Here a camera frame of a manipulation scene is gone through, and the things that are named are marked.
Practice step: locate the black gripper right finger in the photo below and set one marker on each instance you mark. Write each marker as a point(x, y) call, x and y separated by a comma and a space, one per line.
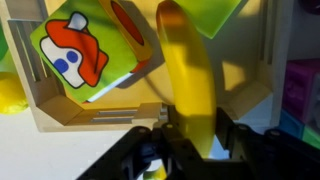
point(273, 155)

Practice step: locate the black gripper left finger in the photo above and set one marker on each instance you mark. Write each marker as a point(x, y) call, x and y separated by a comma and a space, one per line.
point(133, 154)

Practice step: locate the yellow banana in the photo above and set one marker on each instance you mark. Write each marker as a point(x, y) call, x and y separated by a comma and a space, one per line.
point(190, 73)

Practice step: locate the wooden crate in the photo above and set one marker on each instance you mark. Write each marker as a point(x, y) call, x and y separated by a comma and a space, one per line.
point(248, 56)

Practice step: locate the blue block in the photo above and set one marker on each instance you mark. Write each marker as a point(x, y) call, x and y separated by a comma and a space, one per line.
point(290, 125)

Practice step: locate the colourful soft picture cube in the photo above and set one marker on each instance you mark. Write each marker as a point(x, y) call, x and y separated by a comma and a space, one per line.
point(92, 46)

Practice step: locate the white round table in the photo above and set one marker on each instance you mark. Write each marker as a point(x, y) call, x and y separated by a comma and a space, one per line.
point(29, 154)

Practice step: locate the lime green block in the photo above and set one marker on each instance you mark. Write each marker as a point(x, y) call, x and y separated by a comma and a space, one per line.
point(208, 16)

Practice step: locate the dark red plum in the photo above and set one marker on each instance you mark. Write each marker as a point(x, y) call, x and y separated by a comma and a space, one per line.
point(311, 6)

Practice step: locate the yellow lemon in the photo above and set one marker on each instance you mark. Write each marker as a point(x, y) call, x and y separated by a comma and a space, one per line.
point(12, 96)

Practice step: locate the green bowl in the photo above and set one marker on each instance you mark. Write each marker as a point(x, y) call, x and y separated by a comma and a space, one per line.
point(3, 44)

